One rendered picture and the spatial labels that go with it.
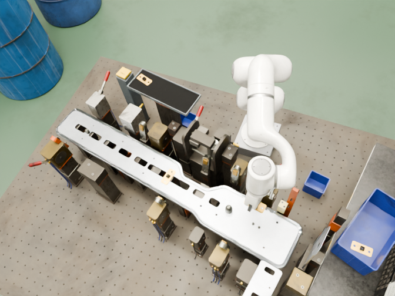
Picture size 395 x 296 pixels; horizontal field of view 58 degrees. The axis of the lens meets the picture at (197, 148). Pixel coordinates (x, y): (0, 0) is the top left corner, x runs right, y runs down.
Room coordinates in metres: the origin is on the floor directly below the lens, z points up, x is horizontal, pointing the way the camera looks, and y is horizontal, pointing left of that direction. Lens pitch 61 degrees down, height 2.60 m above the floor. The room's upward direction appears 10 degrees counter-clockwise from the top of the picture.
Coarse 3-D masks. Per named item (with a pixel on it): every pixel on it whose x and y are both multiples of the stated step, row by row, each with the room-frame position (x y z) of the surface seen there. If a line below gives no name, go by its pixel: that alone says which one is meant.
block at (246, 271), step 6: (246, 264) 0.30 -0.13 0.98; (252, 264) 0.29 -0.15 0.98; (240, 270) 0.28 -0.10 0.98; (246, 270) 0.27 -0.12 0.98; (252, 270) 0.27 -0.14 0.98; (240, 276) 0.25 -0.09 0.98; (246, 276) 0.25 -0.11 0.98; (252, 276) 0.25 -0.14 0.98; (240, 282) 0.23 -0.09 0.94; (246, 282) 0.22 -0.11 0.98; (240, 288) 0.23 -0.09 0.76
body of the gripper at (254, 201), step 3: (246, 195) 0.45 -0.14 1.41; (249, 195) 0.44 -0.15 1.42; (246, 198) 0.44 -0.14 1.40; (249, 198) 0.43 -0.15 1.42; (252, 198) 0.43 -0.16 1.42; (255, 198) 0.43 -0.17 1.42; (258, 198) 0.42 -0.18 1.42; (261, 198) 0.43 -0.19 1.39; (246, 201) 0.44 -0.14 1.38; (249, 201) 0.43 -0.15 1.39; (252, 201) 0.42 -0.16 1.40; (255, 201) 0.42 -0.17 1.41; (258, 201) 0.42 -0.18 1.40; (246, 204) 0.43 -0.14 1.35; (252, 204) 0.42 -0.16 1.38; (255, 204) 0.42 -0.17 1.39; (258, 204) 0.43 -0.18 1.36; (252, 207) 0.42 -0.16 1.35; (255, 207) 0.41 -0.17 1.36
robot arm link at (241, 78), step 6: (240, 60) 0.93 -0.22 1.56; (246, 60) 0.92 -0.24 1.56; (234, 66) 0.92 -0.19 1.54; (240, 66) 0.90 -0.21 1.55; (246, 66) 0.89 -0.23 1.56; (234, 72) 0.90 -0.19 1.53; (240, 72) 0.88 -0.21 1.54; (246, 72) 0.88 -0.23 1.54; (234, 78) 0.89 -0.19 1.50; (240, 78) 0.87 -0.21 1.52; (246, 78) 0.87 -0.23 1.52; (240, 84) 0.88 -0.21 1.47; (246, 84) 0.88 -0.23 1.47; (240, 90) 1.05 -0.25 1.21; (246, 90) 1.00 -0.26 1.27; (240, 96) 1.02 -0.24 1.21; (246, 96) 0.98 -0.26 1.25; (240, 102) 1.00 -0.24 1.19; (246, 102) 0.97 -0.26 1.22; (240, 108) 1.00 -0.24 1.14; (246, 108) 0.98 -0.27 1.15
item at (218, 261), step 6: (216, 246) 0.38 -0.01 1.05; (216, 252) 0.36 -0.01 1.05; (222, 252) 0.35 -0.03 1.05; (228, 252) 0.35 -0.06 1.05; (210, 258) 0.33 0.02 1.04; (216, 258) 0.33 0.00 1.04; (222, 258) 0.32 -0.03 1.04; (228, 258) 0.34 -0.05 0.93; (210, 264) 0.32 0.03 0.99; (216, 264) 0.30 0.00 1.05; (222, 264) 0.31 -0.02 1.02; (228, 264) 0.35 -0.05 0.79; (216, 270) 0.30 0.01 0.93; (222, 270) 0.31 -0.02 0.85; (216, 276) 0.30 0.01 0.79; (222, 276) 0.30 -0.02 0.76; (216, 282) 0.29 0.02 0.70
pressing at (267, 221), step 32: (64, 128) 1.16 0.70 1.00; (96, 128) 1.12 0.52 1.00; (128, 160) 0.89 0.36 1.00; (160, 160) 0.86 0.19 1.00; (160, 192) 0.69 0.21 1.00; (192, 192) 0.66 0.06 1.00; (224, 192) 0.64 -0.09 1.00; (224, 224) 0.48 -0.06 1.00; (256, 224) 0.46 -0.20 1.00; (288, 224) 0.43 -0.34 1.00; (256, 256) 0.32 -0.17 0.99; (288, 256) 0.30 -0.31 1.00
